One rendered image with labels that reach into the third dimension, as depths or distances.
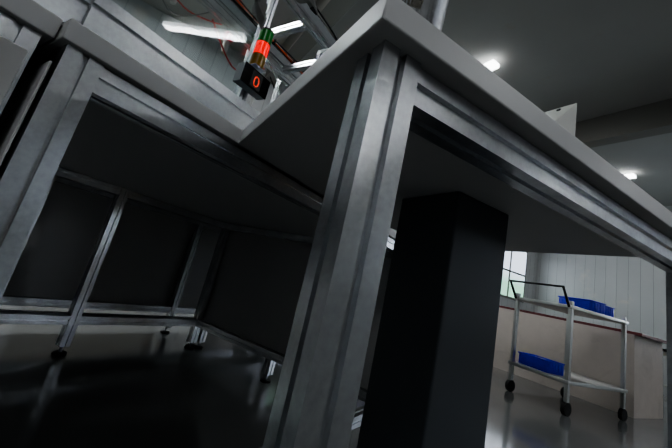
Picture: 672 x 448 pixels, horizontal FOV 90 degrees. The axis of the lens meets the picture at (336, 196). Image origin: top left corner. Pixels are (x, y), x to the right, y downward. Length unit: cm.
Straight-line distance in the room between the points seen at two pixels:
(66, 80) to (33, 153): 10
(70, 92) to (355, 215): 44
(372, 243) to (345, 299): 5
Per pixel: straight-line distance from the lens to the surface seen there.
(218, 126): 67
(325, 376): 27
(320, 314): 26
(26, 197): 56
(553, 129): 49
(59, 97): 58
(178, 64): 75
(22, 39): 60
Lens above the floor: 62
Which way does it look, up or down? 14 degrees up
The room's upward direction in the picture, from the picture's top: 13 degrees clockwise
